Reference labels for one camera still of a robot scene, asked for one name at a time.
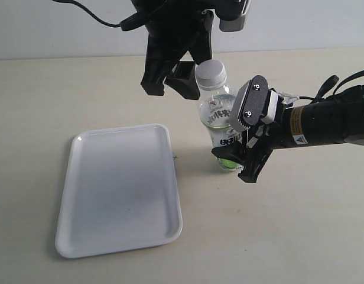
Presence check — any grey wrist camera on left gripper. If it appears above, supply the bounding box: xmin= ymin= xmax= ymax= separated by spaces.
xmin=219 ymin=0 xmax=252 ymax=33

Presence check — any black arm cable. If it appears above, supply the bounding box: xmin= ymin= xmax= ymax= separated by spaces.
xmin=281 ymin=67 xmax=364 ymax=105
xmin=51 ymin=0 xmax=147 ymax=32

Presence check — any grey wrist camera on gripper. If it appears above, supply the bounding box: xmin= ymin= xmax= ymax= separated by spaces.
xmin=219 ymin=0 xmax=252 ymax=33
xmin=229 ymin=75 xmax=279 ymax=132

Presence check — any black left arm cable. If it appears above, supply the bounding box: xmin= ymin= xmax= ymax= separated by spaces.
xmin=51 ymin=0 xmax=147 ymax=32

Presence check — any clear plastic drink bottle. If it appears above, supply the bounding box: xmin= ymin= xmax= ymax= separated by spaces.
xmin=196 ymin=81 xmax=248 ymax=173

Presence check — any white bottle cap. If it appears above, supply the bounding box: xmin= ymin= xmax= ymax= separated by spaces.
xmin=195 ymin=59 xmax=228 ymax=91

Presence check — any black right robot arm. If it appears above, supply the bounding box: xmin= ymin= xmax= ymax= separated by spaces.
xmin=212 ymin=85 xmax=364 ymax=183

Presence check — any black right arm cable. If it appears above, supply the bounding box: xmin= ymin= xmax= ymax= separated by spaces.
xmin=281 ymin=67 xmax=364 ymax=105

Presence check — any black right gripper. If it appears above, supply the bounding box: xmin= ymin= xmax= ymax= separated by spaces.
xmin=211 ymin=108 xmax=288 ymax=183

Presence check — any white plastic tray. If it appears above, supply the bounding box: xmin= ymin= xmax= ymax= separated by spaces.
xmin=55 ymin=124 xmax=183 ymax=259

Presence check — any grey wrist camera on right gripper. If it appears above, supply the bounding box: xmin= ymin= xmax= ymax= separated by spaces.
xmin=229 ymin=75 xmax=279 ymax=132

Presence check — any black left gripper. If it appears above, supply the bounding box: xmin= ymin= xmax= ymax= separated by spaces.
xmin=140 ymin=1 xmax=219 ymax=100

